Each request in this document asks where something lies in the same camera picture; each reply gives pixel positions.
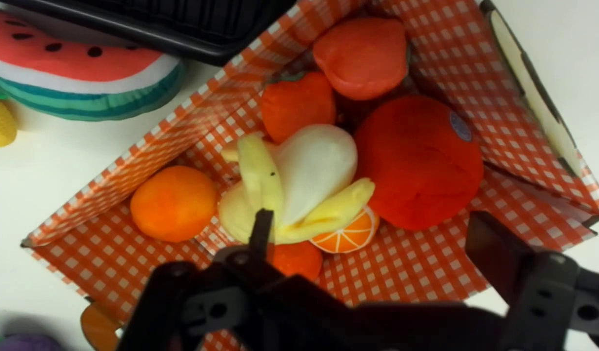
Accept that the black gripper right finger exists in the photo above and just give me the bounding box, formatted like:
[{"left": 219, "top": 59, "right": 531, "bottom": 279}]
[{"left": 465, "top": 211, "right": 599, "bottom": 351}]

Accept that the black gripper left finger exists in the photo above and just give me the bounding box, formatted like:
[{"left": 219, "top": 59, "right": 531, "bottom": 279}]
[{"left": 119, "top": 207, "right": 353, "bottom": 351}]

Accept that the yellow banana plush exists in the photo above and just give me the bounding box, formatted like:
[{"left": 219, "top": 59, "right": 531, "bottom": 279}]
[{"left": 217, "top": 123, "right": 379, "bottom": 248}]

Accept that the small orange-red plush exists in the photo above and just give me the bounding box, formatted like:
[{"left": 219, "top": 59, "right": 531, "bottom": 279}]
[{"left": 268, "top": 240, "right": 326, "bottom": 285}]

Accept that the orange checkered box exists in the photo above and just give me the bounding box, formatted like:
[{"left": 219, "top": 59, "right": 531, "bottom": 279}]
[{"left": 22, "top": 0, "right": 599, "bottom": 351}]

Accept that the orange slice plush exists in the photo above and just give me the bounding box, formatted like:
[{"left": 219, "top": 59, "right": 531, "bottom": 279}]
[{"left": 309, "top": 205, "right": 381, "bottom": 258}]

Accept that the round orange plush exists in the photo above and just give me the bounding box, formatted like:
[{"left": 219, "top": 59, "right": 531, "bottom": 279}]
[{"left": 129, "top": 164, "right": 221, "bottom": 246}]

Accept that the large red round plush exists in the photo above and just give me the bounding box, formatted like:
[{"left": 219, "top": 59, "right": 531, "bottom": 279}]
[{"left": 353, "top": 94, "right": 486, "bottom": 234}]

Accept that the black ribbed plastic tray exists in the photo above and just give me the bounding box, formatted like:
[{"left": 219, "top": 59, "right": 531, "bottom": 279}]
[{"left": 0, "top": 0, "right": 297, "bottom": 67}]

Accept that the watermelon slice plush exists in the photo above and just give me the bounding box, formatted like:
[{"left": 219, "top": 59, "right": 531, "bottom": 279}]
[{"left": 0, "top": 8, "right": 188, "bottom": 123}]

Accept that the orange carrot toy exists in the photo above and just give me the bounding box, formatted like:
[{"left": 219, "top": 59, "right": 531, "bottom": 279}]
[{"left": 258, "top": 69, "right": 338, "bottom": 145}]

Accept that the orange-red persimmon toy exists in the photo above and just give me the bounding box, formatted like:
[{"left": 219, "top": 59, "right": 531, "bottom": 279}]
[{"left": 310, "top": 16, "right": 412, "bottom": 104}]

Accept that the purple eggplant toy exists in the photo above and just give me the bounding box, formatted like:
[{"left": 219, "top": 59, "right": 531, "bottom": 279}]
[{"left": 0, "top": 330, "right": 67, "bottom": 351}]

